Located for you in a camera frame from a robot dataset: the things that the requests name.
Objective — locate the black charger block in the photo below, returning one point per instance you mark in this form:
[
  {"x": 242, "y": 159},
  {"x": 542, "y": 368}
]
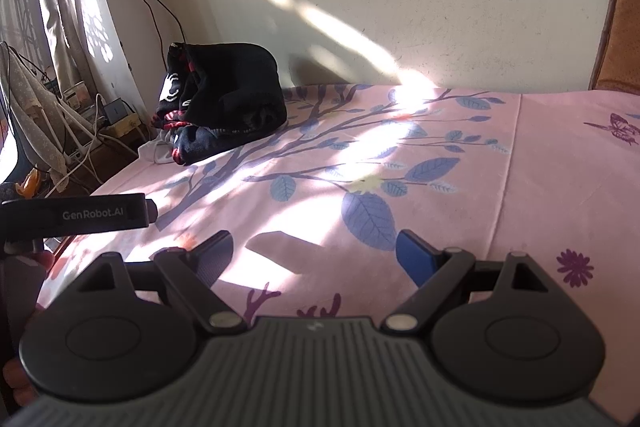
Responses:
[{"x": 114, "y": 109}]

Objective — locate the orange object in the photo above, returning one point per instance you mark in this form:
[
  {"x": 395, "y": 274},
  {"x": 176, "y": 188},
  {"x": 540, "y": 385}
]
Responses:
[{"x": 29, "y": 184}]

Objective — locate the patterned black garment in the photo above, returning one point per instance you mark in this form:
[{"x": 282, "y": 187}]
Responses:
[{"x": 200, "y": 142}]

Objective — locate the grey white cloth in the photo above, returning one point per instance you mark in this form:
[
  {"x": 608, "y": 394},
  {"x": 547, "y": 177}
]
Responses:
[{"x": 155, "y": 152}]

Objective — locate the white power strip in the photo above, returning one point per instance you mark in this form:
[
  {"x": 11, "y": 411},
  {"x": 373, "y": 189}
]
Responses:
[{"x": 125, "y": 124}]

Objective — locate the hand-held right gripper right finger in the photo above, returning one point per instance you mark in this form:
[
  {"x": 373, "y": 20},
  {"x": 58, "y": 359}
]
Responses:
[{"x": 415, "y": 257}]

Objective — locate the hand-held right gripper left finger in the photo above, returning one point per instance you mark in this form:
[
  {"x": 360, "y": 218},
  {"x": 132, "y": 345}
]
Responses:
[{"x": 220, "y": 253}]

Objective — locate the black sweater red white print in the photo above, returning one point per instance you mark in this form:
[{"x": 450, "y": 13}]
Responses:
[{"x": 240, "y": 87}]

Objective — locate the dotted beige cloth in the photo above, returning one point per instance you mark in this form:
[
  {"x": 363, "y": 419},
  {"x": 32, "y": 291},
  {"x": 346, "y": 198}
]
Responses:
[{"x": 30, "y": 107}]

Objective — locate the person's left hand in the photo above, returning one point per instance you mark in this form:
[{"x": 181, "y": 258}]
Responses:
[{"x": 17, "y": 382}]

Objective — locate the wooden side table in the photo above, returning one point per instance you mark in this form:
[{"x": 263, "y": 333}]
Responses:
[{"x": 107, "y": 162}]

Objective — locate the pink floral bedsheet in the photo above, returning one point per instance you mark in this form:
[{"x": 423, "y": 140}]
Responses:
[{"x": 450, "y": 187}]

